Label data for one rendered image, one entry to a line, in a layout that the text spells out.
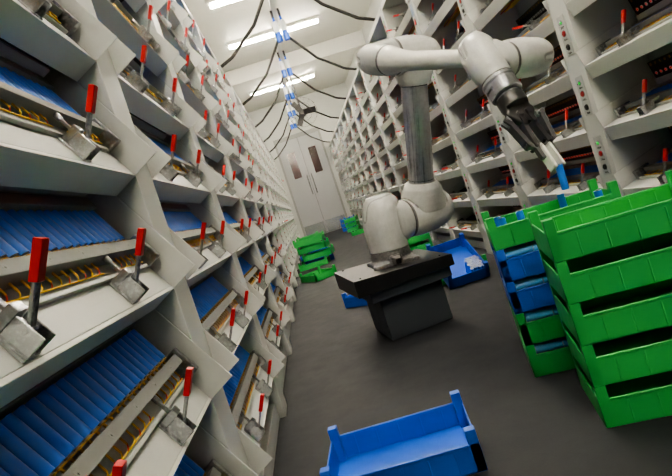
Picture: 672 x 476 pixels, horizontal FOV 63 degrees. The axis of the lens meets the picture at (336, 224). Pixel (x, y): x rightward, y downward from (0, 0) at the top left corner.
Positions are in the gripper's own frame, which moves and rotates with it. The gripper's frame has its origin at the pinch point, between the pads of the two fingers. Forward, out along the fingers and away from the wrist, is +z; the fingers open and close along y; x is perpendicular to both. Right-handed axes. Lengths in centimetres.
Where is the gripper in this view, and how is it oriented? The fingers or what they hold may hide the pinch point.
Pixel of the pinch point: (550, 156)
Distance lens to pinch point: 147.2
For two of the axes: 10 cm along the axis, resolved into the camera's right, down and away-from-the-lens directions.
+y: -9.1, 3.1, -2.9
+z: 4.1, 8.3, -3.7
